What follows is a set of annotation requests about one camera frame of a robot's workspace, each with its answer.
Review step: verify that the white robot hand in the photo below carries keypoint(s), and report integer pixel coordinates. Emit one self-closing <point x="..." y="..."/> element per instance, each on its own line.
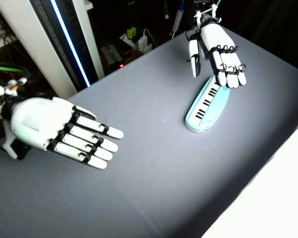
<point x="37" y="121"/>
<point x="213" y="37"/>

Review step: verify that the white charger plug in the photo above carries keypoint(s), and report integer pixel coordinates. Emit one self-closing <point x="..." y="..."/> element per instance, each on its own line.
<point x="144" y="41"/>

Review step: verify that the white column with blue light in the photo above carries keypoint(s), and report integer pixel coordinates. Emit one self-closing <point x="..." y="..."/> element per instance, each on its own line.
<point x="34" y="37"/>

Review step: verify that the grey table cloth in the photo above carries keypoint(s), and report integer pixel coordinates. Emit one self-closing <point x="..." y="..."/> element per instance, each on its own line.
<point x="149" y="173"/>

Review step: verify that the white backdrop board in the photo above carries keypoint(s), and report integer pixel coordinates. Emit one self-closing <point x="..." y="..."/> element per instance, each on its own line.
<point x="275" y="193"/>

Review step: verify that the black device with red light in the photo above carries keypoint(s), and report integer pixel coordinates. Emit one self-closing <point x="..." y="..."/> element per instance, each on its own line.
<point x="113" y="55"/>

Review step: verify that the white power strip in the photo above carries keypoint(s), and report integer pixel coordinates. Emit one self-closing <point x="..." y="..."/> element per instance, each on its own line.
<point x="131" y="42"/>

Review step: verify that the green plug adapter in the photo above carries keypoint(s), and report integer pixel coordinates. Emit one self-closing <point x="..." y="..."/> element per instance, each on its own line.
<point x="131" y="32"/>

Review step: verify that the white shelf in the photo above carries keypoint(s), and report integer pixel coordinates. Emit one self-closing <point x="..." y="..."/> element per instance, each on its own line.
<point x="0" y="41"/>

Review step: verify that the light blue toy keyboard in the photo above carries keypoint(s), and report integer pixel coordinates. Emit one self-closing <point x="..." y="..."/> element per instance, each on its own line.
<point x="213" y="109"/>

